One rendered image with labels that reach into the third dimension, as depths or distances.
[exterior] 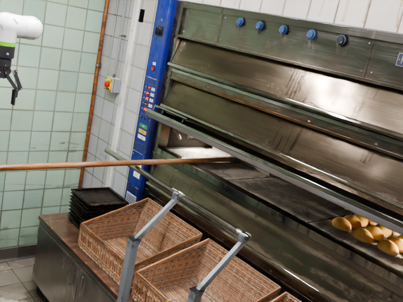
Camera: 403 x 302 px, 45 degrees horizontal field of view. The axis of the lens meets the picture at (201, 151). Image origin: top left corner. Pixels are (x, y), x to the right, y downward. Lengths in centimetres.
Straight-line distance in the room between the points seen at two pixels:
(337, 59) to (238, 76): 58
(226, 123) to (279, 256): 76
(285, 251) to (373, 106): 82
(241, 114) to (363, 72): 73
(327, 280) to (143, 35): 197
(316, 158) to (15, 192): 236
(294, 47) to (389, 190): 82
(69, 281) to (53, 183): 109
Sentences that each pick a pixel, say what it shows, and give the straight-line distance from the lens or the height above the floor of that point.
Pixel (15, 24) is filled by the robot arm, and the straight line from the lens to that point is 233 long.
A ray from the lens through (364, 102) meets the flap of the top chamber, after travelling 219.
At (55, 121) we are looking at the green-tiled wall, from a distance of 380.
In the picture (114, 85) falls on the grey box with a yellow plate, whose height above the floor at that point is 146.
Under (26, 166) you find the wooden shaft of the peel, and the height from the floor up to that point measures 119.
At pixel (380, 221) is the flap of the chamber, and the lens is 199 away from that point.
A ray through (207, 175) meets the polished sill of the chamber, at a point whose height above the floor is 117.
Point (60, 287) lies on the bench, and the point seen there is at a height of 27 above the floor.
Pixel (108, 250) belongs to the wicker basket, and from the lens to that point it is 278.
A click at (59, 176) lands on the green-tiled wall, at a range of 397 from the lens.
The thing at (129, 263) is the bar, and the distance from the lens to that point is 243.
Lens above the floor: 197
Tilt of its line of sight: 14 degrees down
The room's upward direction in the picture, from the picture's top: 12 degrees clockwise
